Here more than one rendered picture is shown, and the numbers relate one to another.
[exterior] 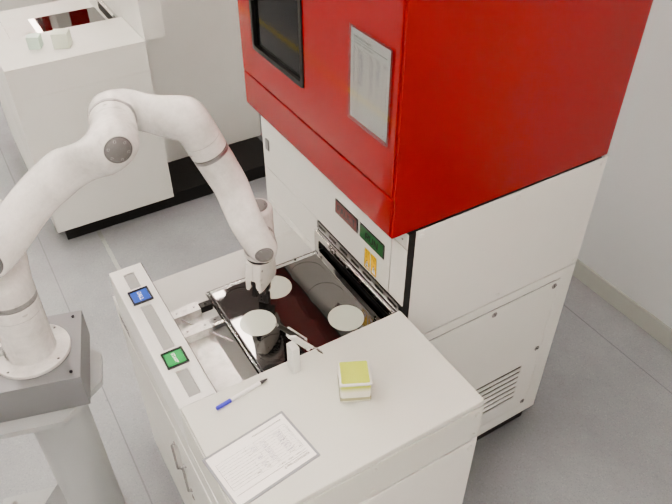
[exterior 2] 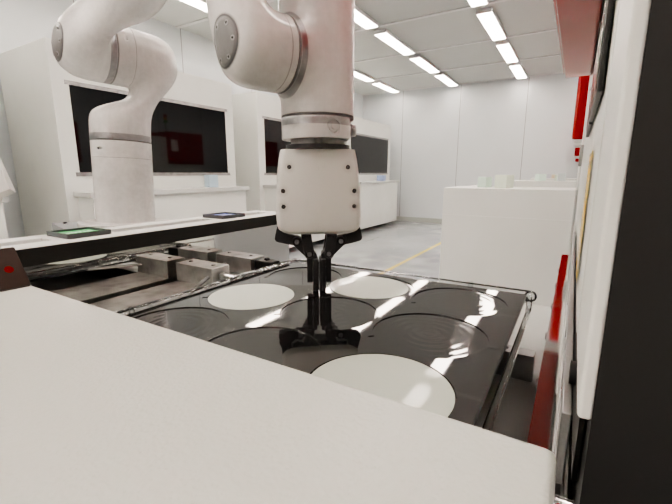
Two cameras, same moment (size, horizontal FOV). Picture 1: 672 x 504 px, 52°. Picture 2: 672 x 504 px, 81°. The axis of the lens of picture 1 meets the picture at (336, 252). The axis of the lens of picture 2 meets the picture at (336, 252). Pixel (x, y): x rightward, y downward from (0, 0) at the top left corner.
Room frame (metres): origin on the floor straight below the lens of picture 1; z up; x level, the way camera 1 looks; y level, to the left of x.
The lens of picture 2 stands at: (1.19, -0.23, 1.04)
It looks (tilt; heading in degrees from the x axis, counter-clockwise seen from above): 11 degrees down; 62
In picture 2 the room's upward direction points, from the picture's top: straight up
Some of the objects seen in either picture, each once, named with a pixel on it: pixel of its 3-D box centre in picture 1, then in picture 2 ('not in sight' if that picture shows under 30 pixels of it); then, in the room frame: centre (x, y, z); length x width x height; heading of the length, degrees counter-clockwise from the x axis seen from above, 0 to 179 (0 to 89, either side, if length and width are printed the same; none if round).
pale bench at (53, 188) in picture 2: not in sight; (148, 177); (1.39, 4.15, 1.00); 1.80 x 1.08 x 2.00; 31
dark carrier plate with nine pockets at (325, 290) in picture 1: (293, 308); (328, 314); (1.36, 0.12, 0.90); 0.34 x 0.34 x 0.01; 31
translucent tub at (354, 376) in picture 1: (354, 381); not in sight; (1.02, -0.04, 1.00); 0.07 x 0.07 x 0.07; 5
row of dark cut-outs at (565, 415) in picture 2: (355, 263); (573, 282); (1.49, -0.06, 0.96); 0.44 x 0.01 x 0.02; 31
